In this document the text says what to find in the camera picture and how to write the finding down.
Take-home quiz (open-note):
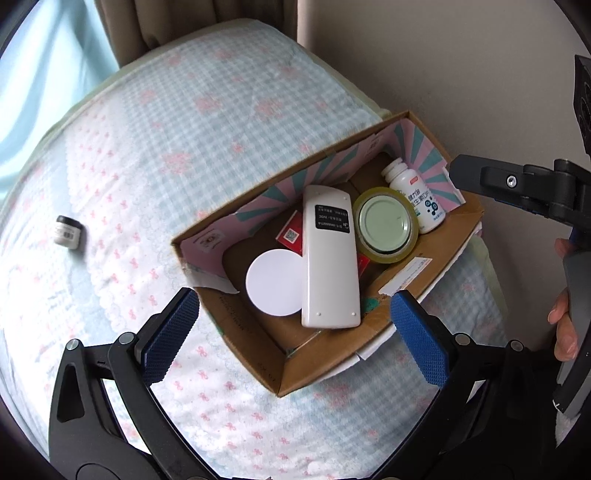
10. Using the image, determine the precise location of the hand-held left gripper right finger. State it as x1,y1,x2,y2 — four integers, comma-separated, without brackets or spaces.
374,290,543,480

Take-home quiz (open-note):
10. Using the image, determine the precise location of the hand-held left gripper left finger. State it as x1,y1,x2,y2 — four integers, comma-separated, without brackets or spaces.
48,287,218,480

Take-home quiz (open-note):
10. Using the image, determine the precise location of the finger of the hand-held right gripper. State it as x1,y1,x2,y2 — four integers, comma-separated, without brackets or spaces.
450,154,556,221
496,194,556,221

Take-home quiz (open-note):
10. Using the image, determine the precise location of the white pill bottle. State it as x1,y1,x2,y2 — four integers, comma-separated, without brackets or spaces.
381,157,447,234

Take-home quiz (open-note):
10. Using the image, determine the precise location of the clear tape roll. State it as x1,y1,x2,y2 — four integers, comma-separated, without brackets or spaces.
353,188,420,262

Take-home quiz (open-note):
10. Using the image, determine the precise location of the patterned cardboard box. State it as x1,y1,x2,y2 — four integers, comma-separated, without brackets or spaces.
171,109,485,398

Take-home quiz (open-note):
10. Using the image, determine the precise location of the white remote control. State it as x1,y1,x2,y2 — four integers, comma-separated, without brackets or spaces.
301,185,361,329

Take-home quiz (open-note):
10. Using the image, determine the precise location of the lavender round compact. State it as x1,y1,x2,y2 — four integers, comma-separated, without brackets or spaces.
246,249,311,317

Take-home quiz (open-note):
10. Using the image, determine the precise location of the pale green round tin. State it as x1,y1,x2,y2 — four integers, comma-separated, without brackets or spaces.
359,195,413,254

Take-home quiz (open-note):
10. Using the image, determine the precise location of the small pink box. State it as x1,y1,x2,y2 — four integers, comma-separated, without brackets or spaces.
276,210,370,278

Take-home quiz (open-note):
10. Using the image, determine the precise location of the person's right hand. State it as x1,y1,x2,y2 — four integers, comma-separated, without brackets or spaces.
549,237,579,363

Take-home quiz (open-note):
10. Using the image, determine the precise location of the pale green mattress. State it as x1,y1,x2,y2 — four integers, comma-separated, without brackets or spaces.
0,28,506,324

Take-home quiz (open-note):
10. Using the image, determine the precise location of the small white jar dark lid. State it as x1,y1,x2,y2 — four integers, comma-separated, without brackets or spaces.
54,215,86,250

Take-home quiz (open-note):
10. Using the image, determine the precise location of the checkered floral bedsheet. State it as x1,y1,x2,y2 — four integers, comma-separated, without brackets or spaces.
0,30,509,480

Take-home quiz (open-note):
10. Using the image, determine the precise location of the light blue hanging cloth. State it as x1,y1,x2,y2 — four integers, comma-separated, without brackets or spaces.
0,0,116,153

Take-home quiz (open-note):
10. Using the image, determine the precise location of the brown curtain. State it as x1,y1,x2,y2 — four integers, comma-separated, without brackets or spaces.
95,0,305,65

